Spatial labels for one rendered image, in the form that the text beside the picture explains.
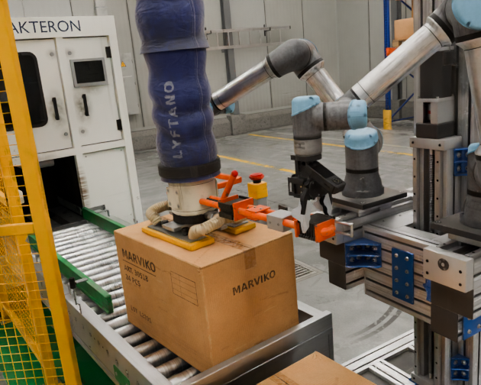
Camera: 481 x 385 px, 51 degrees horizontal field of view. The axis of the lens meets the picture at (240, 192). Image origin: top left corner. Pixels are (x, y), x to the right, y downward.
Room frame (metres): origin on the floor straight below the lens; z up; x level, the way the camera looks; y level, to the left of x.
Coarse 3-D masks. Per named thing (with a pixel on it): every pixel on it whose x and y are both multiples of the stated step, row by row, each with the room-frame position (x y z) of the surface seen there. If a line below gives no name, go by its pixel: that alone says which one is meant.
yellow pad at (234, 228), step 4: (224, 224) 1.75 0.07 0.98; (228, 224) 1.74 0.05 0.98; (232, 224) 1.73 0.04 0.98; (236, 224) 1.73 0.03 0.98; (240, 224) 1.73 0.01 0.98; (244, 224) 1.73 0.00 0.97; (248, 224) 1.73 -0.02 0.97; (252, 224) 1.73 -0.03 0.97; (228, 228) 1.71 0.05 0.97; (232, 228) 1.69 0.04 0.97; (236, 228) 1.69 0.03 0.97; (240, 228) 1.69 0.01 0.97; (244, 228) 1.70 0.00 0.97; (248, 228) 1.71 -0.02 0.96; (228, 232) 1.71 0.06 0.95; (232, 232) 1.69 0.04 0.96; (236, 232) 1.68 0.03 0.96; (240, 232) 1.69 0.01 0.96
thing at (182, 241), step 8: (152, 224) 1.85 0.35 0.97; (160, 224) 1.82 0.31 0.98; (144, 232) 1.81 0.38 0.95; (152, 232) 1.76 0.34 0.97; (160, 232) 1.73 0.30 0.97; (168, 232) 1.71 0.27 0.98; (176, 232) 1.70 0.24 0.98; (184, 232) 1.65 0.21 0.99; (168, 240) 1.67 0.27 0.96; (176, 240) 1.63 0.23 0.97; (184, 240) 1.61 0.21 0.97; (192, 240) 1.60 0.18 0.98; (200, 240) 1.61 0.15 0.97; (208, 240) 1.61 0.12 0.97; (184, 248) 1.59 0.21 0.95; (192, 248) 1.56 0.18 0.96
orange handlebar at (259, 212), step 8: (216, 176) 2.08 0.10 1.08; (224, 176) 2.04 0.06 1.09; (240, 176) 1.98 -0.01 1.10; (224, 184) 1.91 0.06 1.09; (200, 200) 1.69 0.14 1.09; (208, 200) 1.67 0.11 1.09; (216, 208) 1.63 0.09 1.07; (240, 208) 1.53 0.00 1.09; (248, 208) 1.55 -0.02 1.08; (256, 208) 1.50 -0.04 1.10; (264, 208) 1.49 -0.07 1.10; (248, 216) 1.49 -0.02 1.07; (256, 216) 1.46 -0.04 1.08; (264, 216) 1.43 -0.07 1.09; (288, 224) 1.35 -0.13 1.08; (328, 232) 1.26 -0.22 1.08
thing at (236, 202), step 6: (228, 198) 1.61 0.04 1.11; (234, 198) 1.63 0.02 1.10; (240, 198) 1.63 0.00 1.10; (246, 198) 1.61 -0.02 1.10; (252, 198) 1.58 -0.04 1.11; (222, 204) 1.56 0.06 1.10; (228, 204) 1.54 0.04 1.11; (234, 204) 1.53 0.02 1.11; (240, 204) 1.54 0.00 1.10; (246, 204) 1.56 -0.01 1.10; (252, 204) 1.57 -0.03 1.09; (222, 210) 1.58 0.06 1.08; (228, 210) 1.55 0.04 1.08; (234, 210) 1.53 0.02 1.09; (222, 216) 1.57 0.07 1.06; (228, 216) 1.54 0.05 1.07; (234, 216) 1.53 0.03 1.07; (240, 216) 1.54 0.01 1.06; (246, 216) 1.55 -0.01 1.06
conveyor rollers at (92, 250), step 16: (64, 240) 3.12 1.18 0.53; (80, 240) 3.09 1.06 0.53; (96, 240) 3.06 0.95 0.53; (112, 240) 3.03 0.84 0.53; (64, 256) 2.77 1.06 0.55; (80, 256) 2.74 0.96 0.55; (96, 256) 2.71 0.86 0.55; (112, 256) 2.74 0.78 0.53; (96, 272) 2.50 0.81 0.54; (112, 272) 2.46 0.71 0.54; (112, 288) 2.27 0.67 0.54; (112, 320) 1.91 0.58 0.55; (128, 336) 1.76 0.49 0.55; (144, 336) 1.77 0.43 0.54; (144, 352) 1.67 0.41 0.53; (160, 352) 1.63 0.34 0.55; (160, 368) 1.53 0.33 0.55; (176, 368) 1.55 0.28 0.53; (192, 368) 1.51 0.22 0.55; (176, 384) 1.45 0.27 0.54
